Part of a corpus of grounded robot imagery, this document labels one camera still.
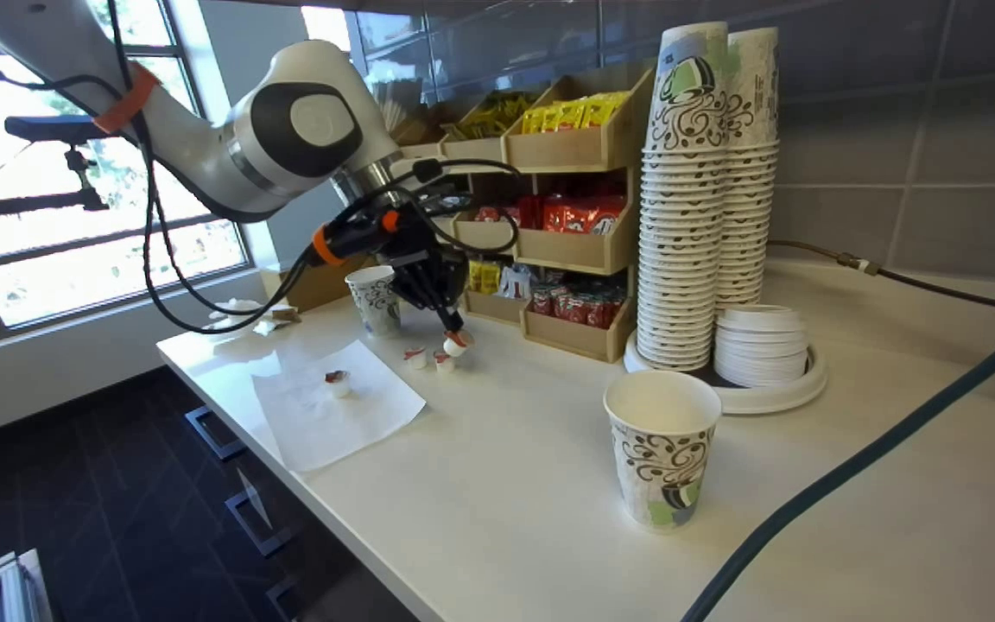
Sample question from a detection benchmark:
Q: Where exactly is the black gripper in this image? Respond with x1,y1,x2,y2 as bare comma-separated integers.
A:
386,205,474,344

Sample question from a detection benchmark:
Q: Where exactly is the tall patterned paper cup stack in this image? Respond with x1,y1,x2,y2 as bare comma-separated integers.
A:
631,16,734,372

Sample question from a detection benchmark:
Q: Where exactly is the white cup lids stack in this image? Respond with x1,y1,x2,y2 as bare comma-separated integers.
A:
710,299,815,391

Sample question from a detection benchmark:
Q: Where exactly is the shorter patterned paper cup stack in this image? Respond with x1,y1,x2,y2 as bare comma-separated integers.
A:
714,25,783,315

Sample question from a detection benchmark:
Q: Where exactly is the single yellow packet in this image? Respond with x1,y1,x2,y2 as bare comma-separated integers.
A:
465,260,507,297

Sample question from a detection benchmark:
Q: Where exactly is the white packets pile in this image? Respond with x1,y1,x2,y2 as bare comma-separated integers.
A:
492,260,543,302

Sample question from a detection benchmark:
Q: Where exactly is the small patterned paper cup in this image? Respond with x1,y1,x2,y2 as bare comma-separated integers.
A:
343,262,403,337

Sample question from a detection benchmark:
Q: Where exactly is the red snack packets pile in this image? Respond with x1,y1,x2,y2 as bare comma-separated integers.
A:
474,192,545,228
536,191,628,238
529,274,628,331

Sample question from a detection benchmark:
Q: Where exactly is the brown cardboard box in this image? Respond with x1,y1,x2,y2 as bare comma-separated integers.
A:
278,251,353,315

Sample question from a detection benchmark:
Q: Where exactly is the white paper sheet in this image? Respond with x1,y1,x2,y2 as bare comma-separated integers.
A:
248,334,430,476

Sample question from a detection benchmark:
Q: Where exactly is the dull yellow packets pile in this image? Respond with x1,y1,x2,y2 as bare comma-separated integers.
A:
456,94,536,141

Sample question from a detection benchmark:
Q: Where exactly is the wooden condiment organizer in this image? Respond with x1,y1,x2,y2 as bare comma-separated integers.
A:
386,65,657,367

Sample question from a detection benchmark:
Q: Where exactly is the crumpled white napkin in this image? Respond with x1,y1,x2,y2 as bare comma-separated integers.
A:
200,294,302,344

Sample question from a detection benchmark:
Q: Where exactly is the bright yellow packets pile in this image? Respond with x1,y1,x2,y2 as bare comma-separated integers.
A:
515,85,631,139

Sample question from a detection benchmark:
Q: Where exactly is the large patterned paper cup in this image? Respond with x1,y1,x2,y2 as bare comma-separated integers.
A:
596,367,726,532

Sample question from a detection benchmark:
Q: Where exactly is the white round plate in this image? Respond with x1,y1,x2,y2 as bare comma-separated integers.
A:
617,331,833,417

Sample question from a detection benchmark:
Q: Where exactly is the grey drawer handle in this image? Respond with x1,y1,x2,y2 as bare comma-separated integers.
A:
183,402,248,464
221,464,308,561
262,571,316,622

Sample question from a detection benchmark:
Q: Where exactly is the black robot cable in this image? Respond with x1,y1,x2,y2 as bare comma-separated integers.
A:
0,0,526,337

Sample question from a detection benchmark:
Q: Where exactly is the black camera stand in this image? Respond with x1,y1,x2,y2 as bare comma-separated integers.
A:
0,109,109,223

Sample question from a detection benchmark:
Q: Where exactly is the thin black wall cable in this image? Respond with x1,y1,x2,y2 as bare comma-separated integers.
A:
771,238,995,317

